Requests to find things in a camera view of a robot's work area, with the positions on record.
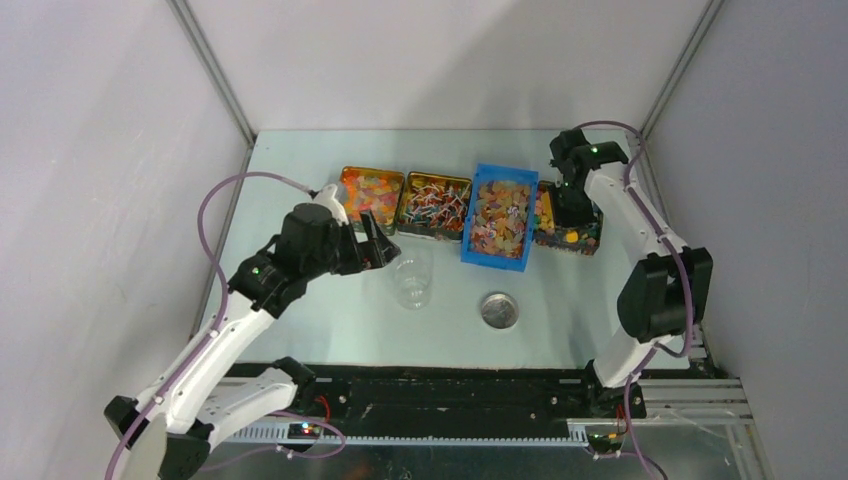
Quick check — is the clear plastic jar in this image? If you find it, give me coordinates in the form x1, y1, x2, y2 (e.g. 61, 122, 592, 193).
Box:
392, 247, 434, 310

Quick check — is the tin of gummy candies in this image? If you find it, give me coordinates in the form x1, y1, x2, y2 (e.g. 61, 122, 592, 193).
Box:
339, 166, 405, 236

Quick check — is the tin of lollipops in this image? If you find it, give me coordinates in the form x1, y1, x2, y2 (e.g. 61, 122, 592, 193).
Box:
395, 172, 472, 242

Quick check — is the silver metal jar lid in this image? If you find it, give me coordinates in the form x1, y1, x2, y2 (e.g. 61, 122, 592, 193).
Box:
480, 292, 519, 330

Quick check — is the tin of colourful cube candies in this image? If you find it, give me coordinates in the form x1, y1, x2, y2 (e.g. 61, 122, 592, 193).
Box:
533, 181, 603, 256

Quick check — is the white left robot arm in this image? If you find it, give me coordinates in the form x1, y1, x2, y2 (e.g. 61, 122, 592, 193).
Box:
104, 200, 401, 479

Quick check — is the blue bin of candies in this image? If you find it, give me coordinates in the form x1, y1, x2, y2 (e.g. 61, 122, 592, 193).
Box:
460, 163, 539, 272

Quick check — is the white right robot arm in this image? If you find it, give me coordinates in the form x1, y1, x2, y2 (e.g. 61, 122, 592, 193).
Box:
549, 127, 713, 418

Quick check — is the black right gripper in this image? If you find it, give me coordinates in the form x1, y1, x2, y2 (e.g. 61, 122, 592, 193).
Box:
548, 182, 598, 242

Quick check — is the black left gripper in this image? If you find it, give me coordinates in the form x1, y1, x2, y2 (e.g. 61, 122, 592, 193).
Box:
303, 209, 400, 281

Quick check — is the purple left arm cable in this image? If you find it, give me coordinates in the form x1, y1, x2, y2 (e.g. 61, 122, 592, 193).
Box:
102, 171, 316, 480

